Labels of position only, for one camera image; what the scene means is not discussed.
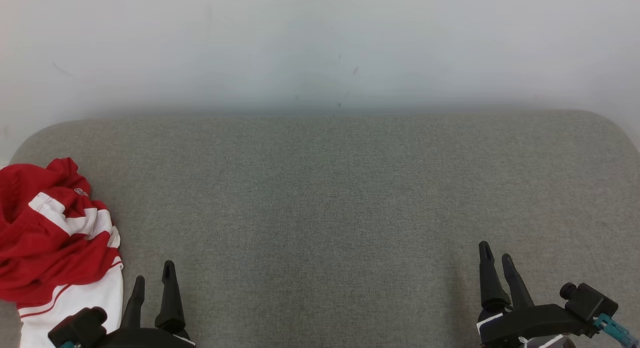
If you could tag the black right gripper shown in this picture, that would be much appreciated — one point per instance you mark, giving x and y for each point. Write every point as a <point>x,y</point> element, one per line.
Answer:
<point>530,323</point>

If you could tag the red white basketball jersey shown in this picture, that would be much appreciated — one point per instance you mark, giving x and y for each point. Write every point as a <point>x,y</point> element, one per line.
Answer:
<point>75,313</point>

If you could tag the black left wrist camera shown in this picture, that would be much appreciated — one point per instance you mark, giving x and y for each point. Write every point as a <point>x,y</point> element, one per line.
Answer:
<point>77,328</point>

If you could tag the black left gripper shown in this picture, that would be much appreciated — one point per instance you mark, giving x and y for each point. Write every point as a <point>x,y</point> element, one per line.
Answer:
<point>145,339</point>

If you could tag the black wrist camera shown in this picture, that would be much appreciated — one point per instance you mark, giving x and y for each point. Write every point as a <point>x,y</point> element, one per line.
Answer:
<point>77,328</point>
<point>587,303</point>

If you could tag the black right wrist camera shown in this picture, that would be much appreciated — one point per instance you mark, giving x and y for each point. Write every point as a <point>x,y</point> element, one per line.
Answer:
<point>587,303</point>

